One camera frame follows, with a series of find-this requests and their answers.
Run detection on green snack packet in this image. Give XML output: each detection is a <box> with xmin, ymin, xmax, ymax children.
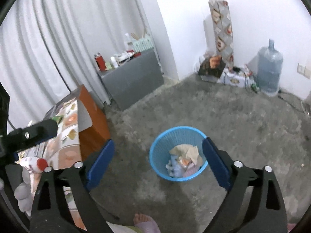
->
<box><xmin>51</xmin><ymin>115</ymin><xmax>64</xmax><ymax>125</ymax></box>

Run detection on dark printed bag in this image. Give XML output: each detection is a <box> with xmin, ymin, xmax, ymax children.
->
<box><xmin>198</xmin><ymin>55</ymin><xmax>226</xmax><ymax>78</ymax></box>

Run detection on white bottle red cap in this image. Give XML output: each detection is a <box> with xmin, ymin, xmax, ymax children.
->
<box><xmin>19</xmin><ymin>157</ymin><xmax>48</xmax><ymax>174</ymax></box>

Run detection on pink bubble wrap bag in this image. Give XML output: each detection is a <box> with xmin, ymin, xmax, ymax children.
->
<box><xmin>183</xmin><ymin>163</ymin><xmax>200</xmax><ymax>178</ymax></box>

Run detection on patterned tablecloth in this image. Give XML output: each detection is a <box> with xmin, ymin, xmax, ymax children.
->
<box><xmin>14</xmin><ymin>97</ymin><xmax>82</xmax><ymax>216</ymax></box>

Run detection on orange wooden table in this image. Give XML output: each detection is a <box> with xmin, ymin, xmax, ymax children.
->
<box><xmin>78</xmin><ymin>85</ymin><xmax>111</xmax><ymax>160</ymax></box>

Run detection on grey cabinet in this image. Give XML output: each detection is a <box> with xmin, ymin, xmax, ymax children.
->
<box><xmin>98</xmin><ymin>49</ymin><xmax>164</xmax><ymax>110</ymax></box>

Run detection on green basket on cabinet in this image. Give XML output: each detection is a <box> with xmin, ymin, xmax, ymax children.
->
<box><xmin>132</xmin><ymin>36</ymin><xmax>153</xmax><ymax>53</ymax></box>

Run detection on grey curtain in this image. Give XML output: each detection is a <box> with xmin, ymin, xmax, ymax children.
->
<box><xmin>1</xmin><ymin>0</ymin><xmax>148</xmax><ymax>128</ymax></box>

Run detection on blue plastic waste basket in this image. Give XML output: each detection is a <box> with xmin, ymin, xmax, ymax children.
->
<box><xmin>149</xmin><ymin>126</ymin><xmax>208</xmax><ymax>182</ymax></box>

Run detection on person foot pink slipper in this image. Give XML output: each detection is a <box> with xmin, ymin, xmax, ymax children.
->
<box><xmin>133</xmin><ymin>214</ymin><xmax>161</xmax><ymax>233</ymax></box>

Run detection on large blue water jug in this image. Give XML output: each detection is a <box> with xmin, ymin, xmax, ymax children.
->
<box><xmin>257</xmin><ymin>39</ymin><xmax>284</xmax><ymax>97</ymax></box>

